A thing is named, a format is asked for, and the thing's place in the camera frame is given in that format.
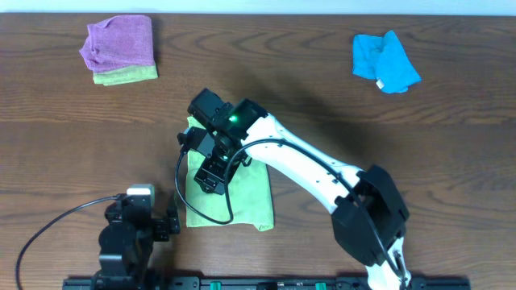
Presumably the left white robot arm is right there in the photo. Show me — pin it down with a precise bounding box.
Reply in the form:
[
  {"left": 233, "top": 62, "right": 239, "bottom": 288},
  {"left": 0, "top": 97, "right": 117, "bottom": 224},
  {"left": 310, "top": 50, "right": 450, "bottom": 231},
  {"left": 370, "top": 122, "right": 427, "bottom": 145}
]
[{"left": 89, "top": 194, "right": 181, "bottom": 289}]

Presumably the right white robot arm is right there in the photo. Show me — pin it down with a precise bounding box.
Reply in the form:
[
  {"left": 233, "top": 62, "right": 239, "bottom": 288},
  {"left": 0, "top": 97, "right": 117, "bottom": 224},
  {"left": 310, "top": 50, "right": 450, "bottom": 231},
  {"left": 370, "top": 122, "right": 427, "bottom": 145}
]
[{"left": 177, "top": 89, "right": 411, "bottom": 289}]

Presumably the light green folded cloth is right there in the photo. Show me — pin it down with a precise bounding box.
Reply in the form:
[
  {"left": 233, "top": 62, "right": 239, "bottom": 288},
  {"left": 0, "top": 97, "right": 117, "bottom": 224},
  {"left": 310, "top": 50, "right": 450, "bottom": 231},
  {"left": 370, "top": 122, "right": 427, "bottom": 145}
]
[{"left": 93, "top": 65, "right": 158, "bottom": 86}]

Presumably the purple folded cloth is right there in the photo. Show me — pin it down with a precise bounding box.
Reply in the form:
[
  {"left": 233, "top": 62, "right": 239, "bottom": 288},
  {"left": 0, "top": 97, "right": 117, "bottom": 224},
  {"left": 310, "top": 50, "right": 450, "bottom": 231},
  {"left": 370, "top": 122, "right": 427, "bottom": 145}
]
[{"left": 80, "top": 15, "right": 155, "bottom": 73}]

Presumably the blue crumpled cloth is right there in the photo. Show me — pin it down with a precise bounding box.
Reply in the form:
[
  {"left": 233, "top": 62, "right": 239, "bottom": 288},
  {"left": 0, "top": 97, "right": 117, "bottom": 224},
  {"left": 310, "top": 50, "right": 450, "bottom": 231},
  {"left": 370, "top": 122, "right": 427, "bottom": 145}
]
[{"left": 352, "top": 31, "right": 422, "bottom": 93}]

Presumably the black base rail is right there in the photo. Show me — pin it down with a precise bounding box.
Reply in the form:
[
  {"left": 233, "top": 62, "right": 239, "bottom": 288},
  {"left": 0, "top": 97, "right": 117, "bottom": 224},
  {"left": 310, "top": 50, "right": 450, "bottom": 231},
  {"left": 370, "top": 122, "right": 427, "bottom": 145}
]
[{"left": 62, "top": 275, "right": 472, "bottom": 290}]

